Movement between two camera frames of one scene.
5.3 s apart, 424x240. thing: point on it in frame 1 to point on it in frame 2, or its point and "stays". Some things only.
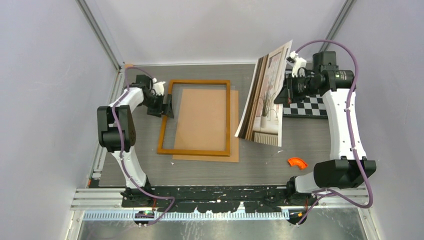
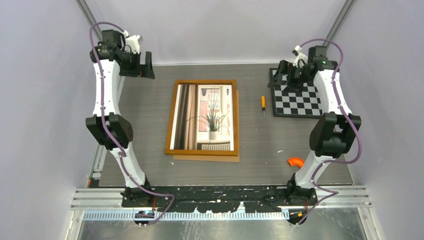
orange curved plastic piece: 301,163 stays
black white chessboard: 313,106 stays
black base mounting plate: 217,199 stays
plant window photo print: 261,119 to 203,118
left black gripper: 158,112 to 140,70
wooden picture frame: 198,152 to 212,152
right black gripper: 282,98 to 283,69
